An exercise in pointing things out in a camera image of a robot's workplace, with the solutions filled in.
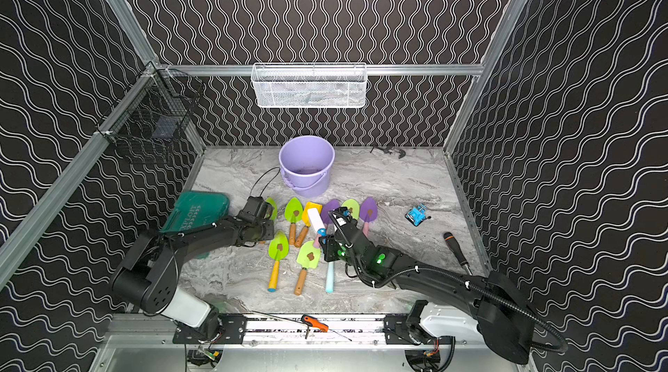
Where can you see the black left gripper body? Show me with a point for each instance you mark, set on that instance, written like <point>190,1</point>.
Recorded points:
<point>263,221</point>

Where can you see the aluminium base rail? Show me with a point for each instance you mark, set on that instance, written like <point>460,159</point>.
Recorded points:
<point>256,331</point>

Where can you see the black wire basket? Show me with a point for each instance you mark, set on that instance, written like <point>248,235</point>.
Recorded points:
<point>153,126</point>

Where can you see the white wire basket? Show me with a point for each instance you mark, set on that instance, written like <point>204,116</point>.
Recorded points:
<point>310,85</point>

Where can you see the green plastic tool case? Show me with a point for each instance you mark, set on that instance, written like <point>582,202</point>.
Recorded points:
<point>195,220</point>

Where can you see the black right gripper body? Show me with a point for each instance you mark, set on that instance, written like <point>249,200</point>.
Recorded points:
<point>333,250</point>

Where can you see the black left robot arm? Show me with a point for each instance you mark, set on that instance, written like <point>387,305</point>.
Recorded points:
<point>149,274</point>

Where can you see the white brush blue handle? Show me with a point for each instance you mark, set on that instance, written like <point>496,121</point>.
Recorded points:
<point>317,224</point>

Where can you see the purple plastic bucket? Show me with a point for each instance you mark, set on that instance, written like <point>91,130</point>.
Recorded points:
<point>306,165</point>

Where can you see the blue tape measure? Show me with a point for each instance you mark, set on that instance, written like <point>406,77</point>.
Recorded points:
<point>417,215</point>

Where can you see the black orange screwdriver handle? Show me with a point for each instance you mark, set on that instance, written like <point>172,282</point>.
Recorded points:
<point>453,245</point>

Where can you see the light green square trowel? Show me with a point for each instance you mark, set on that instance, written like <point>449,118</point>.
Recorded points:
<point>308,258</point>

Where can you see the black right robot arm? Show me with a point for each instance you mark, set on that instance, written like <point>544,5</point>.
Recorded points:
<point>510,327</point>

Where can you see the light blue trowel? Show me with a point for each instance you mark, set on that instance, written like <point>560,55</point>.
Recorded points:
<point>330,277</point>

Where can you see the small purple trowel pink handle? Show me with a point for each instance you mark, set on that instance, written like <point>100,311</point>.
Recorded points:
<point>368,213</point>

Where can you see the green trowel yellow handle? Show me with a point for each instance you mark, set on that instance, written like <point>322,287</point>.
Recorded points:
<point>278,249</point>

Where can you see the green pointed trowel wooden handle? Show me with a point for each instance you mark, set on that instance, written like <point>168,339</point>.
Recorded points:
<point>293,213</point>

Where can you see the light green trowel wooden handle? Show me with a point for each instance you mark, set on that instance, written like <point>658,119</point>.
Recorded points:
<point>353,207</point>

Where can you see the yellow square trowel wooden handle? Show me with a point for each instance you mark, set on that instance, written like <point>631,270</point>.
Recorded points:
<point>307,222</point>

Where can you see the orange handled screwdriver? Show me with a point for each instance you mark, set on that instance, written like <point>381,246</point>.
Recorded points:
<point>312,323</point>

